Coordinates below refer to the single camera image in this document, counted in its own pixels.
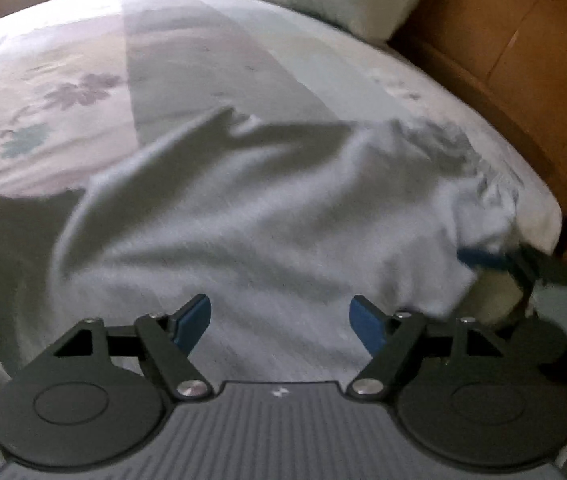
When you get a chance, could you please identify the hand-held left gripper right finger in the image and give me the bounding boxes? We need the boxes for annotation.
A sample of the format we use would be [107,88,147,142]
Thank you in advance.
[347,295,510,402]

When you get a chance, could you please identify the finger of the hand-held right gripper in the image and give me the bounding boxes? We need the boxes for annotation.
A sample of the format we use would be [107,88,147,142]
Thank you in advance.
[457,245,567,287]

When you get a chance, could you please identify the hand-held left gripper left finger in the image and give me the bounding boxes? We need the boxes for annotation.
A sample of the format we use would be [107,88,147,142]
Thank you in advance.
[53,294,214,401]

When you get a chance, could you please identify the light grey pants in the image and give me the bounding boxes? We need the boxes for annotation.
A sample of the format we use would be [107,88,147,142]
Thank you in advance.
[0,107,521,466]

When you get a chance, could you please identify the wooden headboard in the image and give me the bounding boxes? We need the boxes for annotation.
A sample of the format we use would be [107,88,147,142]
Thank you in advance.
[388,0,567,221]

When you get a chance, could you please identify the bed with striped sheet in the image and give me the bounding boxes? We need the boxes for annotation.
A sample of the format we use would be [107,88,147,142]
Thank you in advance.
[0,0,564,480]

